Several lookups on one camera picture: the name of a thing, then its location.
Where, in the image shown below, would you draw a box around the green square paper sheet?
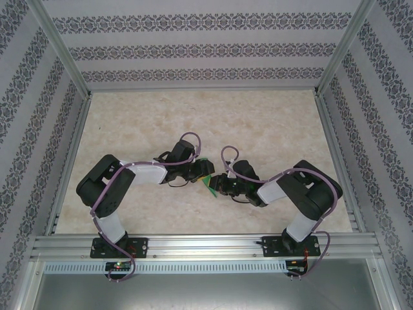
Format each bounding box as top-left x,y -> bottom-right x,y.
199,157 -> 221,197

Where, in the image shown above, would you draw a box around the grey metal shelf panel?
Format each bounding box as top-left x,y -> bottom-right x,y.
28,273 -> 396,310

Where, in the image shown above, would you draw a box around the aluminium side rail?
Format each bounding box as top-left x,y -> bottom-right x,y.
45,93 -> 93,235
314,92 -> 367,233

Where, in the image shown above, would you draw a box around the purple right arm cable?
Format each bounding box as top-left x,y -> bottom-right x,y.
221,145 -> 342,282

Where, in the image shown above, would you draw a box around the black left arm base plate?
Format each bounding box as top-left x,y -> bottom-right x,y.
90,237 -> 149,259

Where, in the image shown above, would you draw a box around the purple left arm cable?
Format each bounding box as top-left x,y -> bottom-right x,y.
90,132 -> 203,282

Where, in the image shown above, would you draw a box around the aluminium frame post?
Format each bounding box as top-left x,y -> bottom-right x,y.
314,0 -> 377,96
30,0 -> 93,98

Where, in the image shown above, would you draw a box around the aluminium mounting rail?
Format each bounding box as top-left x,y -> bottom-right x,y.
30,234 -> 385,262

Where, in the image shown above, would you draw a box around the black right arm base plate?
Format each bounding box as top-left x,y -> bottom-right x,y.
261,235 -> 322,258

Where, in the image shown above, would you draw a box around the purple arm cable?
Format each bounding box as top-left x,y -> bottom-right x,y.
90,132 -> 203,282
221,145 -> 342,282

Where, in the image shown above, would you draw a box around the small circuit board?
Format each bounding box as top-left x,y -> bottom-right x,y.
286,259 -> 308,271

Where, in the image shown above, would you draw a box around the slotted grey cable duct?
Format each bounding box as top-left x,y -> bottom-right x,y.
43,260 -> 288,275

